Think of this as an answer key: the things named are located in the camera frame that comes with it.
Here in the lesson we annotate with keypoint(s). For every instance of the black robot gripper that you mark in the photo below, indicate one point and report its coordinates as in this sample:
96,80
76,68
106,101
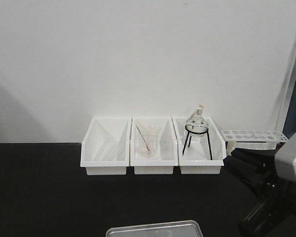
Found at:
277,197

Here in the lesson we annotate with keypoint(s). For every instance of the silver metal tray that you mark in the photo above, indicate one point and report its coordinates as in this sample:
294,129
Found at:
187,228

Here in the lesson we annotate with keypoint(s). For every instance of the glass beaker in bin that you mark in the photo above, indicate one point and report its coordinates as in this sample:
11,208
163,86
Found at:
150,134

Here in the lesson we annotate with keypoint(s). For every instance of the white test tube rack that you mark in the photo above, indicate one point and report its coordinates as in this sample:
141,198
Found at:
252,139

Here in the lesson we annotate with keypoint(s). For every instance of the right white storage bin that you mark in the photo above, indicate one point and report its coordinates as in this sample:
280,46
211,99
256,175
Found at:
196,159

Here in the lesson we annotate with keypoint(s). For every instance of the white storage bin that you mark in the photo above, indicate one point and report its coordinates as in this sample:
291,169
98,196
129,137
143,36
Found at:
196,159
105,148
166,157

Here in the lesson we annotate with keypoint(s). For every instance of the glass alcohol burner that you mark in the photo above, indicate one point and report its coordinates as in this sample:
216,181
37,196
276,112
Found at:
196,124

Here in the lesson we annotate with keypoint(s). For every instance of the middle white storage bin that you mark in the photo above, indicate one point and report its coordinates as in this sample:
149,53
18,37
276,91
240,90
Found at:
166,157

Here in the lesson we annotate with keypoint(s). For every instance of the glass stirring rod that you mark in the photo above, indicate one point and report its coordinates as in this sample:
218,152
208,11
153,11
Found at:
143,139

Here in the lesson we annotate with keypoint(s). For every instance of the left white storage bin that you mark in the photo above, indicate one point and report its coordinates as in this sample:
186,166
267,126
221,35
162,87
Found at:
105,148

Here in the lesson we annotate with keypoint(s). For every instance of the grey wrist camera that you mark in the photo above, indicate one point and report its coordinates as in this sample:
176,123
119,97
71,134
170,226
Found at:
285,160

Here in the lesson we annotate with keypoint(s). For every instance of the black wire tripod stand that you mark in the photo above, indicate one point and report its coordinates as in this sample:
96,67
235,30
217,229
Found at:
189,136

